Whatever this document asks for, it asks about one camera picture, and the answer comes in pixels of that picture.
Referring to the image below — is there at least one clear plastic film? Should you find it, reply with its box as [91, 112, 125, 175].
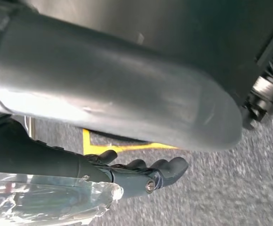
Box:
[0, 172, 124, 226]

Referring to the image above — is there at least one yellow floor tape square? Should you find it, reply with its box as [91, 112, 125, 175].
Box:
[82, 128, 178, 156]

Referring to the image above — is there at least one grey robot body shell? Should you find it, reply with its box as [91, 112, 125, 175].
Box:
[0, 6, 243, 153]

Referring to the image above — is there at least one dark robot body panel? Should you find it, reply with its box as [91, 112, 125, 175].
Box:
[21, 0, 273, 107]

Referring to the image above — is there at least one black metal robot joint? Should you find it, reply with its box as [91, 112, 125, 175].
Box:
[241, 47, 273, 130]

